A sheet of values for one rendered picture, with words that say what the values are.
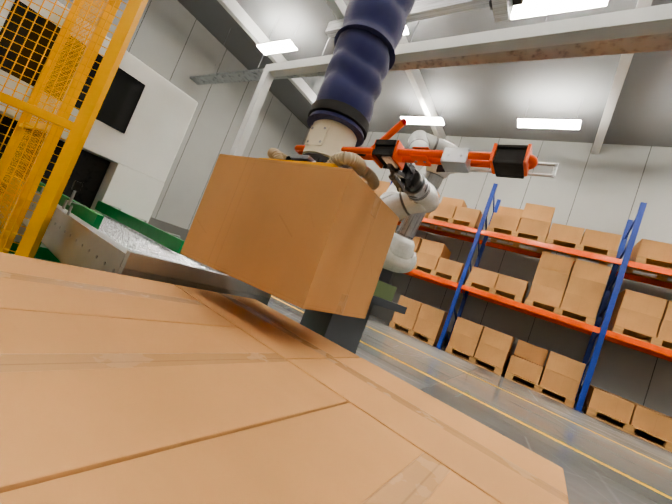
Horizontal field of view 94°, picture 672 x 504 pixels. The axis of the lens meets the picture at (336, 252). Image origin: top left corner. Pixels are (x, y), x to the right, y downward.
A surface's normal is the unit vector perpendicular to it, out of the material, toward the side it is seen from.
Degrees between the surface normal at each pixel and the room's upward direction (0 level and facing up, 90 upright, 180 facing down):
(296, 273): 90
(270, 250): 90
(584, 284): 90
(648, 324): 90
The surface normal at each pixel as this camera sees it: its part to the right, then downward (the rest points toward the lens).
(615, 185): -0.51, -0.25
